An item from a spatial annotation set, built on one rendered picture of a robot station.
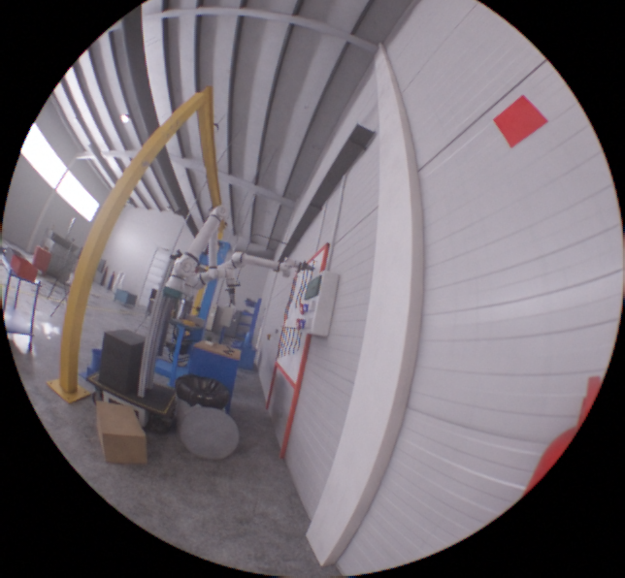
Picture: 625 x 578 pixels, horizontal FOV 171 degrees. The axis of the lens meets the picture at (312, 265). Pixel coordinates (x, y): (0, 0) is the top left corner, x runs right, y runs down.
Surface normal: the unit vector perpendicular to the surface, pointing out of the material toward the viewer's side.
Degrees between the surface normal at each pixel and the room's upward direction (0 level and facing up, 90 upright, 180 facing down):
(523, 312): 90
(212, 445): 77
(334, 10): 173
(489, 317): 90
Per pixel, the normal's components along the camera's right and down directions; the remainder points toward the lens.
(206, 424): 0.56, -0.38
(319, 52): -0.31, 0.88
